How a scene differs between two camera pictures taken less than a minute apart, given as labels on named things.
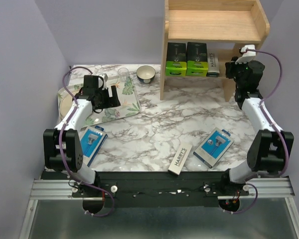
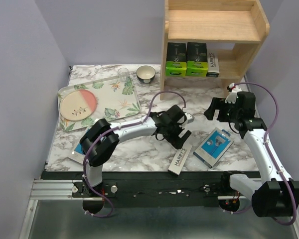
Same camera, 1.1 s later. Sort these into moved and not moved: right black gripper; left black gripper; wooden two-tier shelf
Moved: left black gripper; right black gripper
Not moved: wooden two-tier shelf
